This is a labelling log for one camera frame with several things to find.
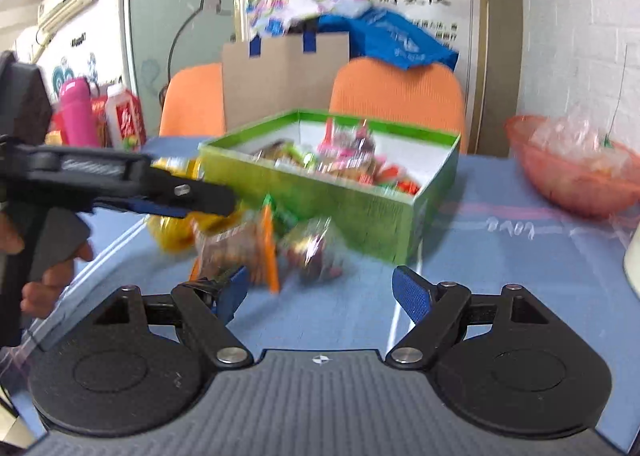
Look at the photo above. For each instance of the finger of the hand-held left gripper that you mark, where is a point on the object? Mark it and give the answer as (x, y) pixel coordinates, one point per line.
(145, 209)
(200, 196)

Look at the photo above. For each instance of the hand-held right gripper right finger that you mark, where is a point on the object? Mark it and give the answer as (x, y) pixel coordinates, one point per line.
(412, 293)

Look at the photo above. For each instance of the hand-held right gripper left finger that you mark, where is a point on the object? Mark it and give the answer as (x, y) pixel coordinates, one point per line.
(235, 286)

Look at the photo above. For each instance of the yellow snack packet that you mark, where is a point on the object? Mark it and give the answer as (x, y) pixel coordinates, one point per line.
(170, 231)

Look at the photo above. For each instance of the clear packet with orange label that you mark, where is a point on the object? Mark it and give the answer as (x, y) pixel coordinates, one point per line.
(235, 246)

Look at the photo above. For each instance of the clear packet of nuts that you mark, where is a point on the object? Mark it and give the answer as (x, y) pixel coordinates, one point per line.
(310, 251)

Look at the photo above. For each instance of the green cardboard box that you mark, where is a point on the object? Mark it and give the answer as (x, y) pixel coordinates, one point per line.
(350, 216)

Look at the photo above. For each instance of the pile of mixed snacks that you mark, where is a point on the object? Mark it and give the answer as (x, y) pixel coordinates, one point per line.
(340, 161)

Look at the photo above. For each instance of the person's left hand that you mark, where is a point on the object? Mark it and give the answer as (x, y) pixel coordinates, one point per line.
(45, 286)

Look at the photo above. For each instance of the pink thermos bottle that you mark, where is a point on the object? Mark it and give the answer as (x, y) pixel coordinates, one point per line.
(77, 116)

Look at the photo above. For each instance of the blue printed tablecloth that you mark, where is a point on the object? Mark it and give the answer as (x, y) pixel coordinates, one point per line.
(500, 261)

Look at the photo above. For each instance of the orange chair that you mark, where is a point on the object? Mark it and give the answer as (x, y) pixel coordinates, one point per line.
(395, 91)
(192, 101)

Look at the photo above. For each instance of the brown cardboard box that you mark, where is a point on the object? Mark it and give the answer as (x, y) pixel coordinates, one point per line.
(280, 81)

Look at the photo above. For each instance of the blue tape strip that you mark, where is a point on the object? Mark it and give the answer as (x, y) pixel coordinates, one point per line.
(255, 47)
(310, 42)

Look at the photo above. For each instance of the pink plastic bowl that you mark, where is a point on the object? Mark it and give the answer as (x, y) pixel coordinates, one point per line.
(575, 186)

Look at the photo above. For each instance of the clear plastic wrappers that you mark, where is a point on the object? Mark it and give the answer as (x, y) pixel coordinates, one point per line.
(570, 136)

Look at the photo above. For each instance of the white jug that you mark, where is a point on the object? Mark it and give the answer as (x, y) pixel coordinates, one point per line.
(634, 261)

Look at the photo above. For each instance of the blue plastic bag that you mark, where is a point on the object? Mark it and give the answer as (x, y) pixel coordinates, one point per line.
(390, 41)

